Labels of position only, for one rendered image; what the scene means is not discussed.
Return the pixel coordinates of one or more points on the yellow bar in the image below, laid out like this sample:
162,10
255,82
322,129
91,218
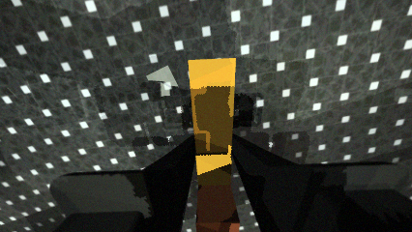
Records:
212,101

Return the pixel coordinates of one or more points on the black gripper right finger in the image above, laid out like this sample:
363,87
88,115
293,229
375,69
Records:
281,191

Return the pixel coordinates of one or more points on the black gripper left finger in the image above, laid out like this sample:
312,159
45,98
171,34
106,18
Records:
159,191

